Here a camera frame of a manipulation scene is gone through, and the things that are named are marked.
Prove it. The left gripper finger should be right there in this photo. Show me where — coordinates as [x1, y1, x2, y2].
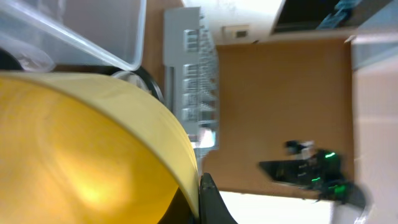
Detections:
[159, 173, 237, 224]

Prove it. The yellow bowl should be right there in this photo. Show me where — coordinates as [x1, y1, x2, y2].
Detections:
[1, 72, 199, 223]

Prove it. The grey round plate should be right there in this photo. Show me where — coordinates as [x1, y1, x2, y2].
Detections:
[111, 71, 152, 94]

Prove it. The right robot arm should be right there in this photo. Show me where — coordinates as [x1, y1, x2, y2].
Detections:
[259, 140, 367, 209]

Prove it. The grey dishwasher rack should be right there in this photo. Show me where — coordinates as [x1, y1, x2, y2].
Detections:
[163, 7, 220, 159]

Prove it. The clear plastic storage bin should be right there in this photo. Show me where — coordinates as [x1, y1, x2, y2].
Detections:
[1, 0, 147, 72]

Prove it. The round black serving tray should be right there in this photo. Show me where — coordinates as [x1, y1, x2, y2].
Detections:
[1, 48, 164, 103]

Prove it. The wall thermostat panel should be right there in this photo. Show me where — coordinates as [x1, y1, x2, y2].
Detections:
[222, 24, 249, 40]

